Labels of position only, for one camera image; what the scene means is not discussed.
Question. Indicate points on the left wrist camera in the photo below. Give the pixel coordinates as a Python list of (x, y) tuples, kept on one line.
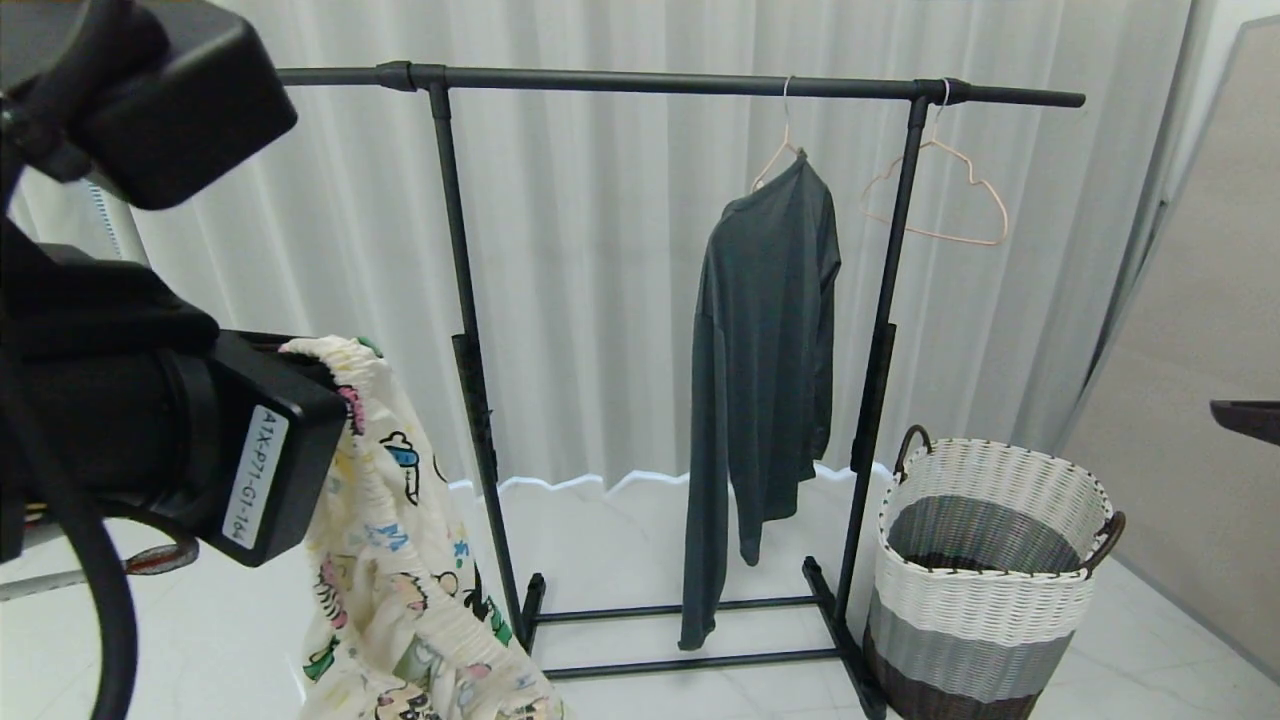
[(170, 110)]

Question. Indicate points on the black clothes rack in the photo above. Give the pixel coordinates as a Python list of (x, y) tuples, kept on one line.
[(650, 82)]

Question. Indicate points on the cream printed garment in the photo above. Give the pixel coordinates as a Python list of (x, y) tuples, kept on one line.
[(400, 580)]

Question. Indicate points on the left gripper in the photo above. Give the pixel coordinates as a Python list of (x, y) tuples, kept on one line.
[(270, 450)]

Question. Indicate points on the white curtain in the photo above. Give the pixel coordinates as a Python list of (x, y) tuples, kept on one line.
[(600, 250)]

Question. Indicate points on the dark grey shirt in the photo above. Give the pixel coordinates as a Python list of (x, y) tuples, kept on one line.
[(765, 350)]

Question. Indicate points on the white laundry basket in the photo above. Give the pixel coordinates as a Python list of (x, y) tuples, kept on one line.
[(990, 600)]

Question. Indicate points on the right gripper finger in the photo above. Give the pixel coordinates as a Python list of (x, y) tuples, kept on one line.
[(1255, 415)]

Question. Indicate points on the pink clothes hanger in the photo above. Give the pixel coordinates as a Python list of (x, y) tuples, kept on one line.
[(985, 190), (775, 165)]

